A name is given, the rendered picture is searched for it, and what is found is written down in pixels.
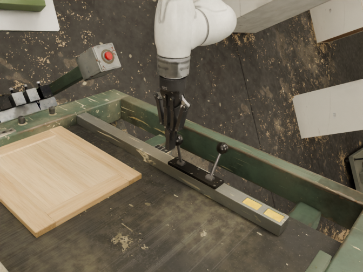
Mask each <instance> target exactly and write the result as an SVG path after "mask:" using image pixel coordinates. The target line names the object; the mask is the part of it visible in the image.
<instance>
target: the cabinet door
mask: <svg viewBox="0 0 363 272"><path fill-rule="evenodd" d="M141 178H142V174H141V173H139V172H137V171H136V170H134V169H133V168H131V167H129V166H128V165H126V164H124V163H122V162H121V161H119V160H117V159H116V158H114V157H112V156H111V155H109V154H107V153H105V152H104V151H102V150H101V149H99V148H97V147H96V146H94V145H92V144H91V143H89V142H87V141H85V140H84V139H82V138H80V137H79V136H77V135H75V134H74V133H72V132H70V131H69V130H67V129H65V128H63V127H62V126H58V127H55V128H52V129H50V130H47V131H44V132H42V133H38V134H35V135H33V136H30V137H27V138H25V139H22V140H19V141H16V142H13V143H10V144H7V145H5V146H2V147H0V202H1V203H2V204H3V205H4V206H5V207H6V208H7V209H8V210H9V211H10V212H11V213H12V214H13V215H14V216H15V217H16V218H17V219H18V220H19V221H20V222H21V223H22V224H23V225H24V226H25V227H26V228H27V229H28V230H29V231H30V232H31V233H32V234H33V235H34V236H35V237H36V238H38V237H39V236H41V235H43V234H45V233H46V232H48V231H50V230H52V229H54V228H55V227H57V226H59V225H61V224H62V223H64V222H65V221H67V220H69V219H71V218H73V217H74V216H76V215H78V214H80V213H81V212H83V211H85V210H87V209H88V208H90V207H92V206H94V205H95V204H97V203H99V202H101V201H103V200H104V199H106V198H108V197H110V196H111V195H113V194H114V193H116V192H119V191H120V190H122V189H123V188H125V187H127V186H129V185H131V184H132V183H134V182H136V181H138V180H139V179H141Z"/></svg>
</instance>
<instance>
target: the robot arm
mask: <svg viewBox="0 0 363 272"><path fill-rule="evenodd" d="M236 24H237V18H236V14H235V12H234V11H233V9H232V8H231V7H230V6H228V5H227V4H225V3H224V2H223V1H222V0H158V4H157V8H156V14H155V20H154V41H155V45H156V48H157V73H158V74H159V87H160V92H157V93H154V98H155V100H156V103H157V110H158V116H159V123H160V124H161V125H163V126H164V128H165V137H166V144H165V149H166V150H168V151H170V150H172V149H174V148H175V147H176V139H177V132H178V131H180V130H182V129H183V127H184V124H185V120H186V116H187V113H188V110H189V108H190V107H191V105H192V104H191V103H188V102H187V101H186V100H185V94H184V90H185V88H186V76H187V75H188V74H189V69H190V53H191V50H193V49H194V48H195V47H197V46H205V45H211V44H215V43H217V42H220V41H221V40H223V39H225V38H226V37H228V36H229V35H230V34H231V33H232V32H233V31H234V29H235V27H236ZM179 109H180V111H179Z"/></svg>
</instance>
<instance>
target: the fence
mask: <svg viewBox="0 0 363 272"><path fill-rule="evenodd" d="M77 124H79V125H81V126H83V127H84V128H86V129H88V130H89V131H91V132H93V133H95V134H97V135H98V136H100V137H102V138H104V139H106V140H107V141H109V142H111V143H113V144H115V145H116V146H118V147H120V148H122V149H123V150H125V151H127V152H129V153H131V154H132V155H134V156H136V157H138V158H140V159H141V160H143V161H145V162H147V163H148V164H150V165H152V166H154V167H155V168H157V169H159V170H161V171H163V172H164V173H166V174H168V175H170V176H172V177H173V178H175V179H177V180H179V181H181V182H182V183H184V184H186V185H188V186H190V187H191V188H193V189H195V190H197V191H198V192H200V193H202V194H204V195H206V196H207V197H209V198H211V199H212V200H214V201H216V202H218V203H220V204H221V205H223V206H225V207H227V208H229V209H230V210H232V211H234V212H236V213H238V214H239V215H241V216H243V217H245V218H247V219H248V220H250V221H252V222H254V223H256V224H257V225H259V226H261V227H263V228H265V229H266V230H268V231H269V232H271V233H273V234H275V235H277V236H279V235H280V234H281V233H282V232H283V231H284V230H285V228H286V227H287V223H288V220H289V216H287V215H285V214H283V213H281V212H279V211H277V210H275V209H273V208H272V207H270V206H268V205H266V204H264V203H262V202H260V201H258V200H256V199H254V198H252V197H250V196H248V195H246V194H244V193H242V192H240V191H238V190H237V189H235V188H233V187H231V186H229V185H227V184H225V183H223V184H222V185H221V186H219V187H218V188H217V189H213V188H211V187H209V186H207V185H205V184H203V183H201V182H200V181H198V180H196V179H194V178H192V177H190V176H188V175H187V174H185V173H183V172H181V171H179V170H177V169H175V168H173V167H172V166H170V165H168V161H170V160H172V159H174V157H172V156H170V155H168V154H167V153H165V152H163V151H161V150H159V149H157V148H155V147H153V146H151V145H149V144H147V143H145V142H143V141H141V140H139V139H137V138H135V137H133V136H132V135H130V134H128V133H126V132H124V131H122V130H120V129H118V128H116V127H114V126H112V125H110V124H108V123H106V122H104V121H102V120H100V119H98V118H97V117H95V116H93V115H91V114H89V113H87V112H85V113H82V114H79V115H77ZM247 198H249V199H251V200H253V201H255V202H257V203H259V204H260V205H262V206H261V207H260V208H259V209H258V210H256V209H254V208H252V207H250V206H248V205H246V204H244V203H243V201H244V200H245V199H247ZM268 209H270V210H272V211H274V212H276V213H278V214H280V215H282V216H284V218H283V219H282V220H281V221H280V222H278V221H276V220H274V219H273V218H271V217H269V216H267V215H265V214H264V213H265V212H266V211H267V210H268Z"/></svg>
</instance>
